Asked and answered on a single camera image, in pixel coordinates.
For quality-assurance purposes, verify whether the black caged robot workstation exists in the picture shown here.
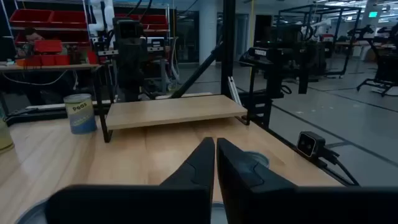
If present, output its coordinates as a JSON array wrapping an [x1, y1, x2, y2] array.
[[270, 3, 364, 82]]

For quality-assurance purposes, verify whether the metal wire shelving rack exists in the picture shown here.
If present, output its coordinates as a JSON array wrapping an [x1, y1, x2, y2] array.
[[0, 0, 94, 68]]

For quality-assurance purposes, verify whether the black wheeled robot stand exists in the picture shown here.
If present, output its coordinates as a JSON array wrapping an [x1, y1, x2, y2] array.
[[347, 24, 398, 98]]

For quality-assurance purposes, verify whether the black camera cable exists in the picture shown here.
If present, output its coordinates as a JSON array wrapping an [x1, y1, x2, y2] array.
[[317, 146, 361, 187]]

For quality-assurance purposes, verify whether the red storage bin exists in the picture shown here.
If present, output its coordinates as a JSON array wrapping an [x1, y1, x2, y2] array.
[[33, 39, 63, 54], [140, 14, 170, 34], [51, 11, 88, 29], [9, 9, 53, 27]]

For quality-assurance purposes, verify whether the peas can cream blue label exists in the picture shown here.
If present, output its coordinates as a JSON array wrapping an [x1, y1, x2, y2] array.
[[63, 93, 98, 135]]

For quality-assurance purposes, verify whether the can with olive yellow label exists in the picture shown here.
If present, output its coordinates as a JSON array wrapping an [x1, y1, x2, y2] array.
[[0, 105, 15, 155]]

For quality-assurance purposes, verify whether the can with green red label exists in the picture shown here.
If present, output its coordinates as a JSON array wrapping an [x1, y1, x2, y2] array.
[[14, 198, 225, 224]]

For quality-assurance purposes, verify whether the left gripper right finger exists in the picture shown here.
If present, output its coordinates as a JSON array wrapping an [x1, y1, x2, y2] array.
[[216, 138, 297, 189]]

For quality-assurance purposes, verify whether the wooden workbench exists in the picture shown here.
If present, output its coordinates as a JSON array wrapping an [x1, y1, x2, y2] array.
[[0, 63, 101, 73]]

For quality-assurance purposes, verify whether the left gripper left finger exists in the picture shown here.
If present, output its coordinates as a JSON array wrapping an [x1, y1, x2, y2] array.
[[160, 137, 216, 187]]

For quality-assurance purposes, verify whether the white building column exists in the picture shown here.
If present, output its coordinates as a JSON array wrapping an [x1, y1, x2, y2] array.
[[198, 0, 218, 65]]

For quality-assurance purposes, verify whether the small black camera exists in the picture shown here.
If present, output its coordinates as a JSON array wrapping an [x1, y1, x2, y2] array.
[[296, 131, 326, 158]]

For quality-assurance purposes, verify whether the black equipment stand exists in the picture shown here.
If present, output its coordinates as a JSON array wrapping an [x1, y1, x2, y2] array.
[[238, 45, 295, 96]]

